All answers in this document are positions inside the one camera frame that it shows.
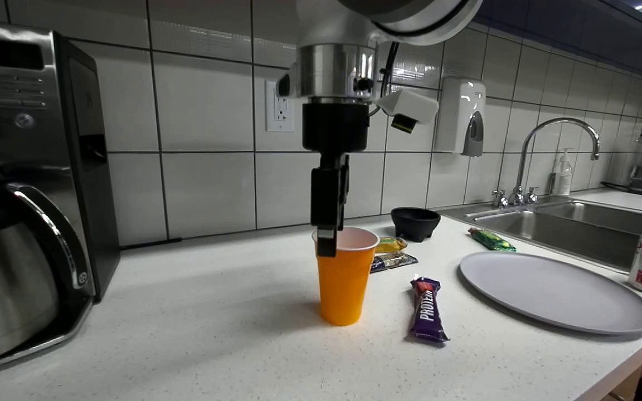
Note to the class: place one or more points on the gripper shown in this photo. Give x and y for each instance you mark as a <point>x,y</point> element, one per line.
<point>335,128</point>

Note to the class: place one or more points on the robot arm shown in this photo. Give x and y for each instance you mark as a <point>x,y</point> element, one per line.
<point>343,22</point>

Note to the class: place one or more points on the white soap dispenser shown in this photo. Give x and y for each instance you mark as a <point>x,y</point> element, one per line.
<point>457,117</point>

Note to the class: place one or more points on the black bowl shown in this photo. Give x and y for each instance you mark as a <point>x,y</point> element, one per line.
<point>414,224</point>

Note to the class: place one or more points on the yellow snack packet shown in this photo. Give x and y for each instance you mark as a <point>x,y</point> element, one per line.
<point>390,245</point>

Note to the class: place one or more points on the dark snack bar packet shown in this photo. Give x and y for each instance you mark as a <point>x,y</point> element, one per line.
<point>392,261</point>

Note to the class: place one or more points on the orange plastic cup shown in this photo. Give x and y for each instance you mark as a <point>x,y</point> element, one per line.
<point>346,289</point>

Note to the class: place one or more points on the chrome tap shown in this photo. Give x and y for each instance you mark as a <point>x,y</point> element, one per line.
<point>524,150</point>

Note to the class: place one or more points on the green snack packet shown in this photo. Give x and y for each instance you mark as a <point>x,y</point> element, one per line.
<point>491,240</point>

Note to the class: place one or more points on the purple snack bar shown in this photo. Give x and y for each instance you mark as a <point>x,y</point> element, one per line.
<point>427,312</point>

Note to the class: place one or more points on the clear pump bottle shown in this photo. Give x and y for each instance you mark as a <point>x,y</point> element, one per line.
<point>564,178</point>

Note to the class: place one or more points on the steel sink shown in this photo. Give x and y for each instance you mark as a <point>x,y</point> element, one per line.
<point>572,228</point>

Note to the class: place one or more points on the grey round plate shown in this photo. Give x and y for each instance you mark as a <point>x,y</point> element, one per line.
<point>555,292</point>

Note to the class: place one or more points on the steel coffee maker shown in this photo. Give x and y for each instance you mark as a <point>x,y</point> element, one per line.
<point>25,128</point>

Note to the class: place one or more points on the steel coffee carafe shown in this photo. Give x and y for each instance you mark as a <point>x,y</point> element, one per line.
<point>3,278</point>

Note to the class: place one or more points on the white wall socket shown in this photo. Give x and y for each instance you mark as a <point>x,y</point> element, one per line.
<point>280,106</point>

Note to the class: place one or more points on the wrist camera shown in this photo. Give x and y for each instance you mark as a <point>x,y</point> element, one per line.
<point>410,104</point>

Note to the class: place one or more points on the dark wall cabinet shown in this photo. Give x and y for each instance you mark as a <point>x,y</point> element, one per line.
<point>588,33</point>

